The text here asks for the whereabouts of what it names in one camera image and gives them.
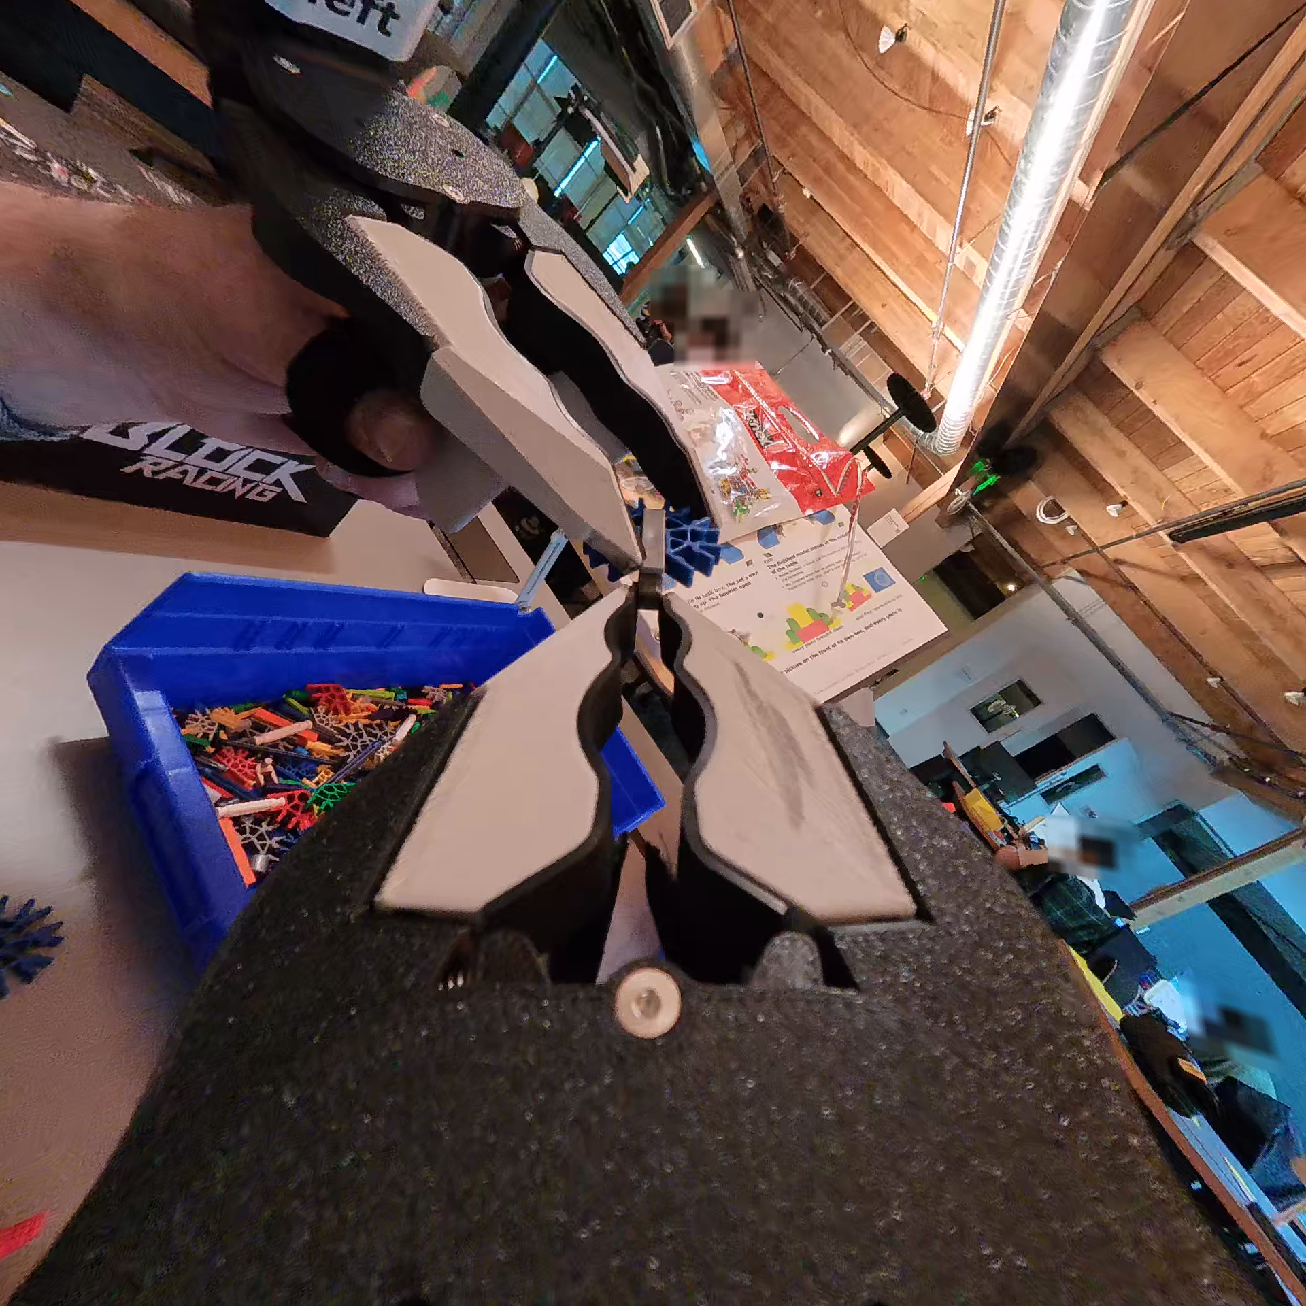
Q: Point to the silver ceiling duct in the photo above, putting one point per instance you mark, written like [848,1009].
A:
[1032,183]

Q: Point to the pile of construction toy pieces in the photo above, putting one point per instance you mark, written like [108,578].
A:
[307,756]

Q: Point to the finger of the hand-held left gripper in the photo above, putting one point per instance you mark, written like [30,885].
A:
[501,398]
[613,358]

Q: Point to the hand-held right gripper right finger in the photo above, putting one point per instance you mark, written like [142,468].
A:
[797,807]

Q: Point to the blue plastic bin with label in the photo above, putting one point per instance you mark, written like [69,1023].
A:
[144,673]

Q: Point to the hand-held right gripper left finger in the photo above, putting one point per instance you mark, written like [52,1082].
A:
[501,816]

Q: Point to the white stand base blue posts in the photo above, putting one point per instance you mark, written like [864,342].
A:
[540,572]

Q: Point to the instruction booklet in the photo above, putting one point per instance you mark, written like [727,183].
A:
[817,602]

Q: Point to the black printed toy box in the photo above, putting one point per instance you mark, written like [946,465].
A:
[184,480]

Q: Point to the toy kit plastic bag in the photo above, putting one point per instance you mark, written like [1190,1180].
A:
[766,438]

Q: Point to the blue snowflake toy assembly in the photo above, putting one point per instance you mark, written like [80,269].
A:
[685,546]

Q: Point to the red green toy assembly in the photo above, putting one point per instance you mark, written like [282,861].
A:
[21,944]

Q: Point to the person's left hand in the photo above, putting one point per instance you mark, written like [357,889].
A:
[144,306]

